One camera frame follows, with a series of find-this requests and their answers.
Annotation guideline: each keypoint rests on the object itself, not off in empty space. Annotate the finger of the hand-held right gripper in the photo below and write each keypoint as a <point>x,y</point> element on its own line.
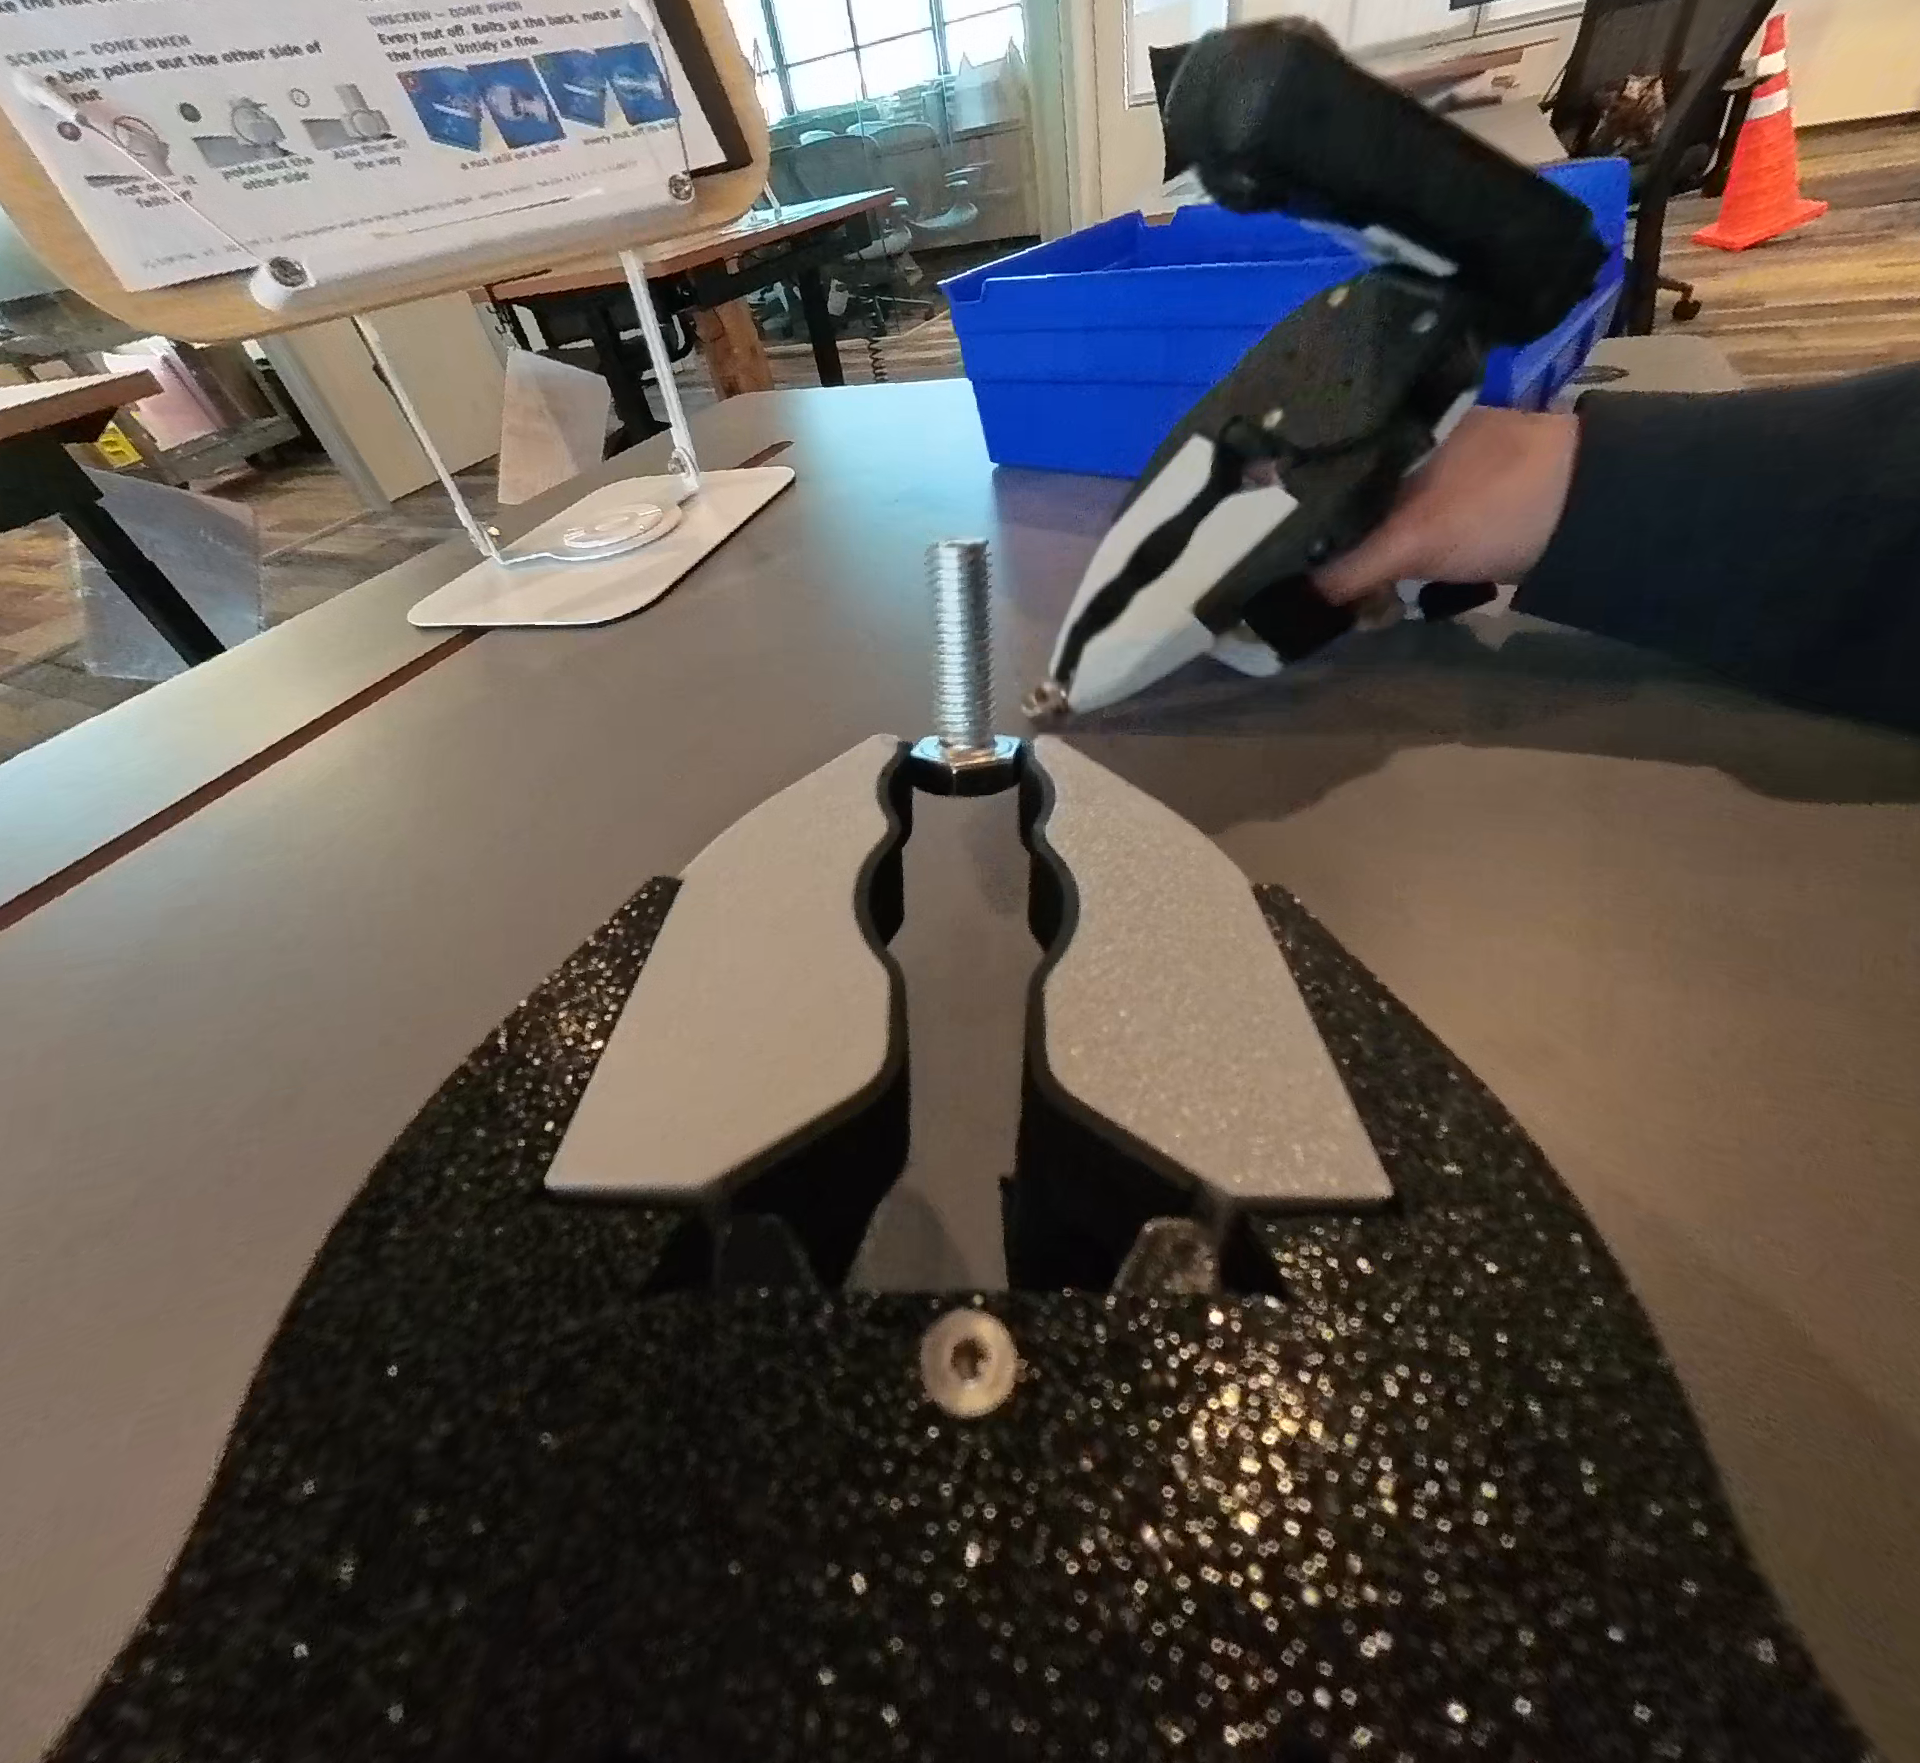
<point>1185,608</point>
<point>1162,510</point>

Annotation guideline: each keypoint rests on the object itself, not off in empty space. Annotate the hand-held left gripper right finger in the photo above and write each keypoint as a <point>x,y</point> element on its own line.
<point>1185,1013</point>

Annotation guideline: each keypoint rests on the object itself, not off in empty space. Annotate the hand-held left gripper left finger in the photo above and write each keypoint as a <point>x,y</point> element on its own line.
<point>751,1013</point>

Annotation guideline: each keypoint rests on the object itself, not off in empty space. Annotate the silver hex nut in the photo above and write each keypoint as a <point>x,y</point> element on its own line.
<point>1046,700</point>

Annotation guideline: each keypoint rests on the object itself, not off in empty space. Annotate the silver hex bolt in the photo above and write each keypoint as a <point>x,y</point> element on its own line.
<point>960,638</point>

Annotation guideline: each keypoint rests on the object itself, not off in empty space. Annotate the person's right forearm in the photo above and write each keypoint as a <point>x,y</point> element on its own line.
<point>1726,534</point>

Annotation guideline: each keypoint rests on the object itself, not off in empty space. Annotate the person's right hand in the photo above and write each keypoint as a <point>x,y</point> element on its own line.
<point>1477,502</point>

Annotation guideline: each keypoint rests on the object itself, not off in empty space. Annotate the blue plastic bin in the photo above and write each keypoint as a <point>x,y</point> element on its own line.
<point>1079,354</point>

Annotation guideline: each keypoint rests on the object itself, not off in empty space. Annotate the orange traffic cone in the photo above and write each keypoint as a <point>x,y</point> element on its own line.
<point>1768,175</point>

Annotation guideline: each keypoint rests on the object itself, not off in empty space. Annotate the black mesh office chair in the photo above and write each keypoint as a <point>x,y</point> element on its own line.
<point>1665,9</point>

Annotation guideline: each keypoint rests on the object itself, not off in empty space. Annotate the clear acrylic sign stand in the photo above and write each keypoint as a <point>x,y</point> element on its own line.
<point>599,563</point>

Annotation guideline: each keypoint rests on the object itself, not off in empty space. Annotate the wooden desk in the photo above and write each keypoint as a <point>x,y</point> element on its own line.
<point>781,226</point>
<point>61,406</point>

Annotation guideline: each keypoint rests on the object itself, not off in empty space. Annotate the instruction sign board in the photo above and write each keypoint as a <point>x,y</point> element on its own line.
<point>376,70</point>

